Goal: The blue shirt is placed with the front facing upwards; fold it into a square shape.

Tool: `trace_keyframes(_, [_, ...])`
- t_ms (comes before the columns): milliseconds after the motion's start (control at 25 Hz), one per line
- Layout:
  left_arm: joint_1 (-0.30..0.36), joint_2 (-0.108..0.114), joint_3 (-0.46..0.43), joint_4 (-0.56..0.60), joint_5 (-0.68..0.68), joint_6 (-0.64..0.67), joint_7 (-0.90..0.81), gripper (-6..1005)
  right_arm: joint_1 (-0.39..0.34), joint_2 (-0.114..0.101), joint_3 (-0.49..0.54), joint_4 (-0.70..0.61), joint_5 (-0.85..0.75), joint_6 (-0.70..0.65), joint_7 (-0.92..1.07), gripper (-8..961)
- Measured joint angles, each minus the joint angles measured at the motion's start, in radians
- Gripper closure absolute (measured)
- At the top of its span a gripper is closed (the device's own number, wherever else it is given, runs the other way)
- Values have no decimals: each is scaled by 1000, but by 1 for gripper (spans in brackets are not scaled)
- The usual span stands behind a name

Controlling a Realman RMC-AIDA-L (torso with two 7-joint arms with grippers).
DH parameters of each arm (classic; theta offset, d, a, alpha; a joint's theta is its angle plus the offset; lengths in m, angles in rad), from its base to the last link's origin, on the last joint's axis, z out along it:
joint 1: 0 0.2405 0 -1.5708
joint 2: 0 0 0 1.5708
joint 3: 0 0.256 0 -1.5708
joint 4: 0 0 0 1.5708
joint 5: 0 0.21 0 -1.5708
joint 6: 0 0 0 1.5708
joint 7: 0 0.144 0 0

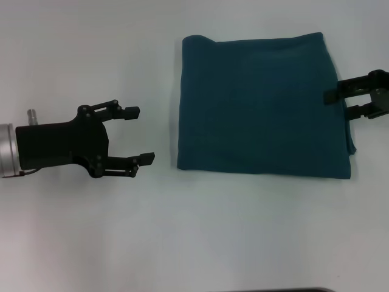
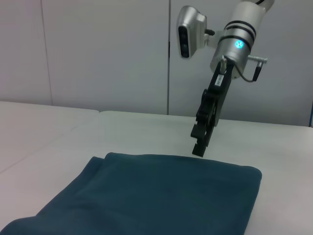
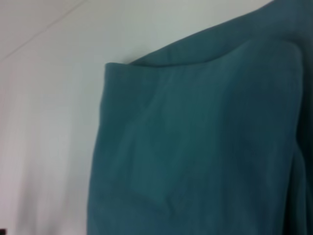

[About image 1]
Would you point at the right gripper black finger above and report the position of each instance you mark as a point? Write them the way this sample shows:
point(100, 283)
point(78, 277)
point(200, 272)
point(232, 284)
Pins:
point(340, 92)
point(358, 111)

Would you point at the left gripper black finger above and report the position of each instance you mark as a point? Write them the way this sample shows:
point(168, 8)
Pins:
point(127, 112)
point(130, 165)

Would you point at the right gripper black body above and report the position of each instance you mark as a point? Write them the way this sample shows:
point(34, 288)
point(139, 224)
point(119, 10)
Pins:
point(378, 91)

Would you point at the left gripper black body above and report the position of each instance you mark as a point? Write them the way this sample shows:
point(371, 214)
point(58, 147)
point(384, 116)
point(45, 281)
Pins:
point(60, 143)

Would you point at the teal blue printed t-shirt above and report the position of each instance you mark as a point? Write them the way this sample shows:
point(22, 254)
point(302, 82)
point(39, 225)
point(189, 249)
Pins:
point(258, 106)

